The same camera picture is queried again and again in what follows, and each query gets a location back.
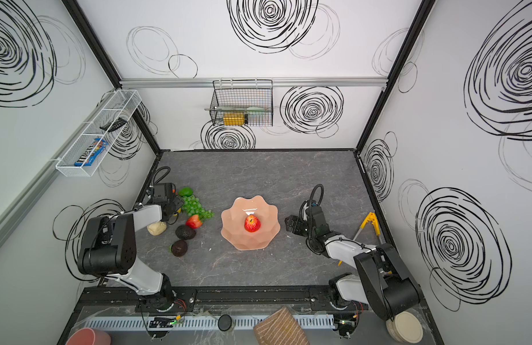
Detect red fake apple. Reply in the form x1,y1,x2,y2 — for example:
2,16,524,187
244,214,262,233

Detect pink wavy fruit bowl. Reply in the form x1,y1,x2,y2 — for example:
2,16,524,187
221,195,281,251

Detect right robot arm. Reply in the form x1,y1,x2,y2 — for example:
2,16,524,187
285,201,424,321

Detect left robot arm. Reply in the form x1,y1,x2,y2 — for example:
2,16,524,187
77,183,182,312

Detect green fake lime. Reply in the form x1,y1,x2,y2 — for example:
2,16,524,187
178,187,193,198

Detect green fake grapes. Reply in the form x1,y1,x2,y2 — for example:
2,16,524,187
182,195,215,220

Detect red fake strawberry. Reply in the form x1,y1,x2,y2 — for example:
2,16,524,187
185,214,203,229

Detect dark fake avocado half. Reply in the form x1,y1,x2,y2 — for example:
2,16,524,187
169,239,188,257

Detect blue candy packet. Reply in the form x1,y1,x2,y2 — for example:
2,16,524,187
74,138,108,167

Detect black remote control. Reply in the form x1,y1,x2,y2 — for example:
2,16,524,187
100,117,127,133

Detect yellow sponge in basket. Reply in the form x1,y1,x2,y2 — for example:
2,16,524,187
223,112,247,127

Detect green item in basket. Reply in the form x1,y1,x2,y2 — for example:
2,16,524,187
208,106,267,114

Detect striped brown cloth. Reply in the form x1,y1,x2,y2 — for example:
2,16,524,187
253,307,310,345

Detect pink cup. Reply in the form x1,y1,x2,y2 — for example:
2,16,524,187
66,328,111,345

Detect yellow handled tongs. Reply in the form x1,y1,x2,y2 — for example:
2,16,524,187
352,212,381,247

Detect white wire wall shelf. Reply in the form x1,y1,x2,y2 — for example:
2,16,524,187
55,89,142,178

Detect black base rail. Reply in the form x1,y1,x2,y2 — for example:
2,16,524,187
76,285,368,313

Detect black wire wall basket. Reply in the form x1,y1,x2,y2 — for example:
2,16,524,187
205,78,274,127

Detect white slotted cable duct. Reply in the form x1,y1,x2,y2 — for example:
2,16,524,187
79,314,336,331

